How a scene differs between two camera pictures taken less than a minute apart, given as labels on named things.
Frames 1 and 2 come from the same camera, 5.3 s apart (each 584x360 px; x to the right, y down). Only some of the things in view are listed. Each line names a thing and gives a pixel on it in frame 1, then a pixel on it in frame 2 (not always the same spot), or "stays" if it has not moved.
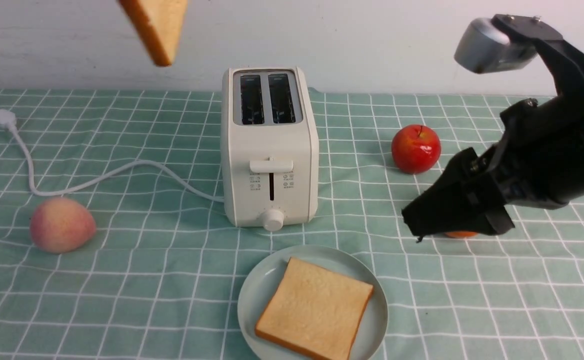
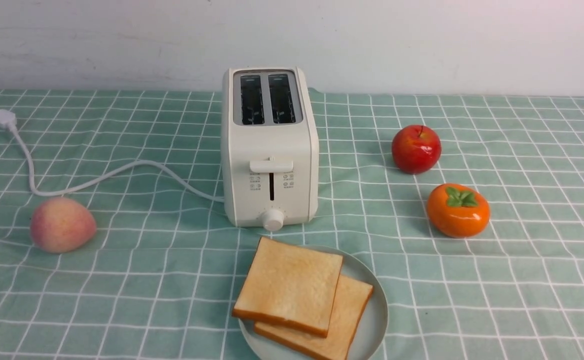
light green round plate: [262, 281] stays
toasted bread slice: [316, 309] stays
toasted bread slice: [158, 24] -> [291, 285]
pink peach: [61, 225] stays
